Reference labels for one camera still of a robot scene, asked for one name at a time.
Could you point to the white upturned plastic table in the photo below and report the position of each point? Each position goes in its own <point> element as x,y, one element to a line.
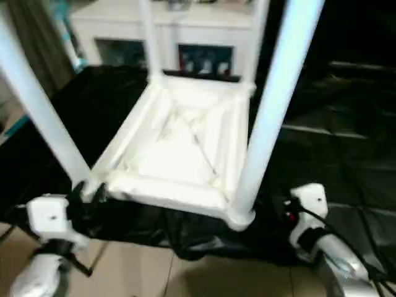
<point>179,148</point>

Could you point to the teal floor mat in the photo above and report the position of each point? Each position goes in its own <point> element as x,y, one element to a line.
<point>15,125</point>

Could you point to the black work mat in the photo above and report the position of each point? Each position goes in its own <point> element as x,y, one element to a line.
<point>93,111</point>

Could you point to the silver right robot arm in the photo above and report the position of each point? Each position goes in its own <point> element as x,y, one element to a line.
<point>346,263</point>

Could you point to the white glass-door cabinet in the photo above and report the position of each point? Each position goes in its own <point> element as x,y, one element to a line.
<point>185,25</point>

